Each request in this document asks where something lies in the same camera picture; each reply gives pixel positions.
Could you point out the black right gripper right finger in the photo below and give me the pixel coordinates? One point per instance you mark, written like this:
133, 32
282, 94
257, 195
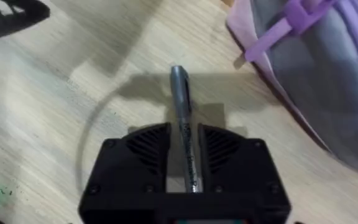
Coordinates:
244, 168

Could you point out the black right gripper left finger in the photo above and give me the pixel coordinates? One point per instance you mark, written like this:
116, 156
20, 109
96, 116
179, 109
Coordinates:
126, 168

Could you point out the grey marker pen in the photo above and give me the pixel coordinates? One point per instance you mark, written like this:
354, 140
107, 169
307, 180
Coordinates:
183, 124

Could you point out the purple grey zip bag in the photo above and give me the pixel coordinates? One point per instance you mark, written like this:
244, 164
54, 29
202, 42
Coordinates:
315, 71

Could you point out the black mesh object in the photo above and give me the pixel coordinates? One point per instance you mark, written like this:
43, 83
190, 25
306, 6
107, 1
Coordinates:
8, 17

